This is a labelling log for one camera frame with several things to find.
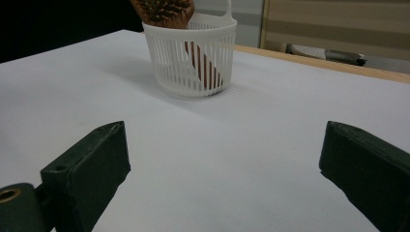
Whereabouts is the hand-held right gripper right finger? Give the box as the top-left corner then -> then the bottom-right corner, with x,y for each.
318,120 -> 410,232

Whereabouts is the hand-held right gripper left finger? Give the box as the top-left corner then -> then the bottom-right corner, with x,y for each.
40,120 -> 132,232

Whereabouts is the white slotted plastic basket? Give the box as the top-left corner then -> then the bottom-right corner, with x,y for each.
141,0 -> 238,99

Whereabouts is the brown wooden hairbrush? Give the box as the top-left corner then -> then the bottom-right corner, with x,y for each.
130,0 -> 224,91

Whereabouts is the light wooden table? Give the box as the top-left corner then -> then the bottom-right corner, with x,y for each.
233,43 -> 410,85

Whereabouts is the grey black floor object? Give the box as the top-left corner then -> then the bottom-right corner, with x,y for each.
279,43 -> 368,68

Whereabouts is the white table cover sheet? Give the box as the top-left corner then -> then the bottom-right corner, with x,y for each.
0,29 -> 410,232

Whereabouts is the light wooden desk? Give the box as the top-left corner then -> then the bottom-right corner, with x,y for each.
259,0 -> 410,63

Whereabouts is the dark curtain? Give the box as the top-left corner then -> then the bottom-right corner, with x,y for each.
0,0 -> 145,64

